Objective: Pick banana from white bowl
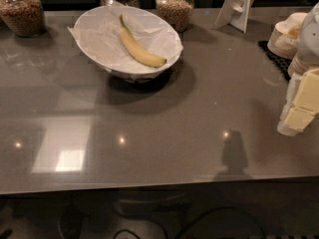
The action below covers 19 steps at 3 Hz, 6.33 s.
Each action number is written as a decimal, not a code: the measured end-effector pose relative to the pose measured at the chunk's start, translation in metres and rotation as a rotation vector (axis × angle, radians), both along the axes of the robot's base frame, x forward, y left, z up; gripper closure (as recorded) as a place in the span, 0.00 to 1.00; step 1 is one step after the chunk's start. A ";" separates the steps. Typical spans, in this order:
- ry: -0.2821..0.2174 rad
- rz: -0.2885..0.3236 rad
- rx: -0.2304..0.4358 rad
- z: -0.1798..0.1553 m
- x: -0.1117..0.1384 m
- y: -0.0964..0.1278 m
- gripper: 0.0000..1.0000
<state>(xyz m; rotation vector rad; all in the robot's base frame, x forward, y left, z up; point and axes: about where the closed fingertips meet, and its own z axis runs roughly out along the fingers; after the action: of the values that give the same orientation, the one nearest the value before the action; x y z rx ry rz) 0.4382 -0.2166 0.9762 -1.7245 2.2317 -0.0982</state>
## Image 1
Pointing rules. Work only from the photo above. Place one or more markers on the glass jar of grains left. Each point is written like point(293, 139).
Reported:
point(25, 18)

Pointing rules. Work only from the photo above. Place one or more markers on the stack of paper bowls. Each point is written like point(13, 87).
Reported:
point(283, 40)

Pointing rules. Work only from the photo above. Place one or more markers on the white bowl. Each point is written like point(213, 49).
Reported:
point(99, 40)

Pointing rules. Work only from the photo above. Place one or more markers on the white folded card stand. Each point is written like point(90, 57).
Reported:
point(234, 13)

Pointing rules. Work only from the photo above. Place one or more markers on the yellow banana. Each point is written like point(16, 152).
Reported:
point(136, 50)

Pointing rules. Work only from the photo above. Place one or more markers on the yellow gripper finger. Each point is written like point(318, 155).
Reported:
point(307, 96)
point(299, 118)

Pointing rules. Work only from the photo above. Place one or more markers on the black rubber mat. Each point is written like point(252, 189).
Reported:
point(281, 64)

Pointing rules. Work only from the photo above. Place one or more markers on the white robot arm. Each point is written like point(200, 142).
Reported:
point(308, 36)

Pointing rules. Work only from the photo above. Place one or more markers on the glass jar of grains right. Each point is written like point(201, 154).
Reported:
point(176, 12)

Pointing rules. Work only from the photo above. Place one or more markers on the glass jar of grains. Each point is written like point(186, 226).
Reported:
point(176, 12)
point(25, 18)

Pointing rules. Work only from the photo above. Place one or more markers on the white paper liner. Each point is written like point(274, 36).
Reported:
point(99, 34)

